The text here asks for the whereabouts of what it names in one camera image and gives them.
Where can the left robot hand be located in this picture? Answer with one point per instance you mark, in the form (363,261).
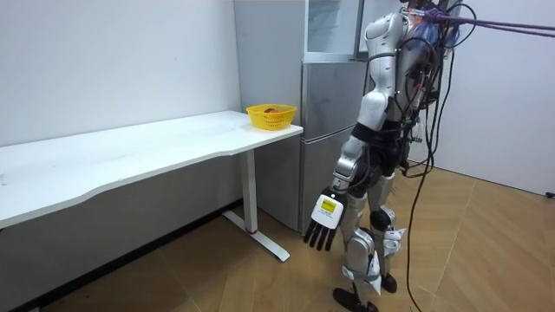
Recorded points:
(328,212)

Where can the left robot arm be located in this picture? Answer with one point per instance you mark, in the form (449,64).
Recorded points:
(380,65)

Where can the robot legs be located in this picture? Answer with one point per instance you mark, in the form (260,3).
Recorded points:
(360,251)

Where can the yellow plastic basket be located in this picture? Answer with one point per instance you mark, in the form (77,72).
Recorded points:
(272,120)

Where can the red-brown soft toy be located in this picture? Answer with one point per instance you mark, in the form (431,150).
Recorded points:
(271,110)

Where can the grey fridge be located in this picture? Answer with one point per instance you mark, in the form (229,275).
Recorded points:
(329,95)

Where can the robot body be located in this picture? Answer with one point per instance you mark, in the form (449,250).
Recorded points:
(412,78)

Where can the white desk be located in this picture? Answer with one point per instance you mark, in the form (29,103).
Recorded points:
(130,147)

